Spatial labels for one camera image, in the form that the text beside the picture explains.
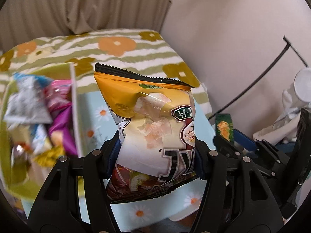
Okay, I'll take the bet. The dark green snack packet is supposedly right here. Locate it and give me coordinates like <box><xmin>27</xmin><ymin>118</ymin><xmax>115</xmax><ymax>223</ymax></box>
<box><xmin>215</xmin><ymin>114</ymin><xmax>234</xmax><ymax>144</ymax></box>

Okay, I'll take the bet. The orange red chips bag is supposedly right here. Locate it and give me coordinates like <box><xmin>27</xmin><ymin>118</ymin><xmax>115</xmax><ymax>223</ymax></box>
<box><xmin>94</xmin><ymin>63</ymin><xmax>197</xmax><ymax>203</ymax></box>

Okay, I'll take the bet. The magenta snack packet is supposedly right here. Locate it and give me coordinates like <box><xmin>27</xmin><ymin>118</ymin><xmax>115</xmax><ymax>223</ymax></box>
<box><xmin>48</xmin><ymin>103</ymin><xmax>78</xmax><ymax>157</ymax></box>

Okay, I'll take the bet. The white blue text snack bag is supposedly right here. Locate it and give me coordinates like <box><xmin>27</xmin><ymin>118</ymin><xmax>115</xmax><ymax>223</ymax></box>
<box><xmin>3</xmin><ymin>85</ymin><xmax>53</xmax><ymax>124</ymax></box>

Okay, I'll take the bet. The yellow black snack bag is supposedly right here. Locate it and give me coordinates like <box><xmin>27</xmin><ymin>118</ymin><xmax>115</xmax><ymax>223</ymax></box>
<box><xmin>32</xmin><ymin>146</ymin><xmax>65</xmax><ymax>168</ymax></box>

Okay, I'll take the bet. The pink white snack bag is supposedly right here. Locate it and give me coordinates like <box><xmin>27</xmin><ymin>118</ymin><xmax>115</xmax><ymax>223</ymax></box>
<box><xmin>44</xmin><ymin>79</ymin><xmax>72</xmax><ymax>113</ymax></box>

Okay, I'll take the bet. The light blue daisy tablecloth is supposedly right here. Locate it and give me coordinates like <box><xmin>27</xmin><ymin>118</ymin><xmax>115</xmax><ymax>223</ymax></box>
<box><xmin>22</xmin><ymin>89</ymin><xmax>219</xmax><ymax>232</ymax></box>

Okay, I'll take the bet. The green cardboard storage box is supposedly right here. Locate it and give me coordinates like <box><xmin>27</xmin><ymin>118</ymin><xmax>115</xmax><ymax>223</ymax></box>
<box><xmin>1</xmin><ymin>63</ymin><xmax>84</xmax><ymax>201</ymax></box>

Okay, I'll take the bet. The floral striped blanket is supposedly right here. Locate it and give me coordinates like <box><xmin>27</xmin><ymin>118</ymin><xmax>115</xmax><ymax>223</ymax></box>
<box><xmin>1</xmin><ymin>29</ymin><xmax>212</xmax><ymax>117</ymax></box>

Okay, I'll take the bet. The beige curtain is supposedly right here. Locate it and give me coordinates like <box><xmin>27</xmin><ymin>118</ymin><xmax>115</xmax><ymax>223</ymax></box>
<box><xmin>1</xmin><ymin>0</ymin><xmax>170</xmax><ymax>51</ymax></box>

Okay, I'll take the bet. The black cable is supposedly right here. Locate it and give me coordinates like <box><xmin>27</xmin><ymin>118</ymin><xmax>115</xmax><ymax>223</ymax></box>
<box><xmin>209</xmin><ymin>35</ymin><xmax>311</xmax><ymax>121</ymax></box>

